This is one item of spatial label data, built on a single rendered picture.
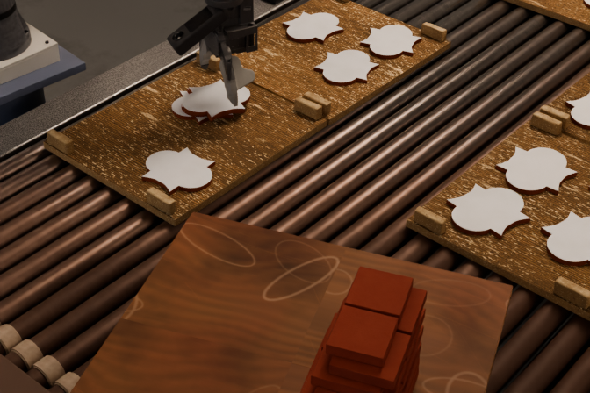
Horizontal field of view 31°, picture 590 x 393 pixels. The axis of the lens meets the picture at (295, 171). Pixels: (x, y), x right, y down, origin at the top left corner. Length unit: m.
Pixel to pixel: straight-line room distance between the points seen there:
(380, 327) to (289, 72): 1.06
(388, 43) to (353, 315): 1.14
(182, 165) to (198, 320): 0.50
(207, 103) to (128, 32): 2.26
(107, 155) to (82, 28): 2.40
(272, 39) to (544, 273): 0.87
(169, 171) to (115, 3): 2.65
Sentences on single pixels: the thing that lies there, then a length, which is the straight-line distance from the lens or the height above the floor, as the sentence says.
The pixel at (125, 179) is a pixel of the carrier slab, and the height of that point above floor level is 0.94.
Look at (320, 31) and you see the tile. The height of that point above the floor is 0.95.
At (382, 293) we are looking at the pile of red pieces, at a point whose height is 1.21.
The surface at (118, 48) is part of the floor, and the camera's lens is 4.20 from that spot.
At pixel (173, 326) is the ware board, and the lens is 1.49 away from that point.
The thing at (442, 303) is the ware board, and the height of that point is 1.04.
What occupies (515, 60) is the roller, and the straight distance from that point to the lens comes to 2.35.
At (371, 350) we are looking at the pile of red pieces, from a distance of 1.21.
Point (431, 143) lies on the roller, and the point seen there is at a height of 0.92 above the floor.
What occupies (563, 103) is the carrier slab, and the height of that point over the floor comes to 0.94.
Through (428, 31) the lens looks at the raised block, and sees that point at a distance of 2.36.
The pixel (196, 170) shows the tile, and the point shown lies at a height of 0.95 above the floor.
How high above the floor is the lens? 2.08
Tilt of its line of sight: 37 degrees down
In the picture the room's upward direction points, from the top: 1 degrees clockwise
